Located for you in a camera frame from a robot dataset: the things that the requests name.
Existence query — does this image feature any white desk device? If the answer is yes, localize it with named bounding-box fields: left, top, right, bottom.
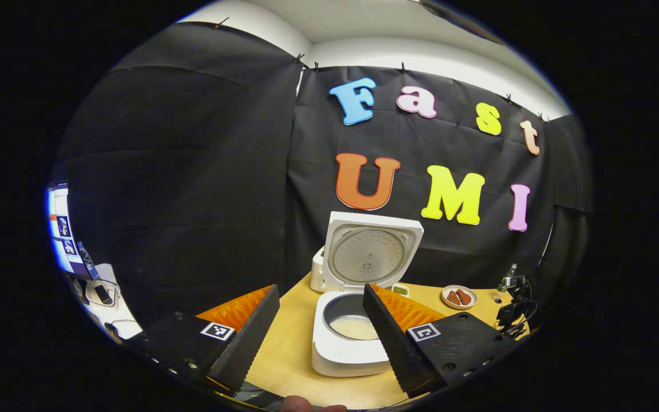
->
left=77, top=241, right=142, bottom=341

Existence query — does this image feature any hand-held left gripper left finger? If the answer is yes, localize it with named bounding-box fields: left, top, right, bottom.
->
left=125, top=286, right=282, bottom=394

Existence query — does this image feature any green glass bottle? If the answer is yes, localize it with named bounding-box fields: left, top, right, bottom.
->
left=498, top=263, right=519, bottom=292

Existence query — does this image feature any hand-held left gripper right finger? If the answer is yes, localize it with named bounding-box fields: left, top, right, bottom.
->
left=362, top=284, right=518, bottom=399

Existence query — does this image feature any white rice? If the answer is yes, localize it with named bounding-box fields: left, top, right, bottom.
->
left=329, top=316, right=379, bottom=341

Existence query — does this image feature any round white plate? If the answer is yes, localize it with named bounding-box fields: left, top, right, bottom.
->
left=442, top=285, right=478, bottom=310

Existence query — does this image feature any black backdrop cloth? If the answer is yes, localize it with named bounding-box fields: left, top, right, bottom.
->
left=55, top=23, right=593, bottom=344

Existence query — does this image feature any computer monitor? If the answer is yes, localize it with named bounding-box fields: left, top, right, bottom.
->
left=46, top=182, right=87, bottom=275

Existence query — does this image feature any white rice cooker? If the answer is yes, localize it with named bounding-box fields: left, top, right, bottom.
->
left=309, top=212, right=424, bottom=377

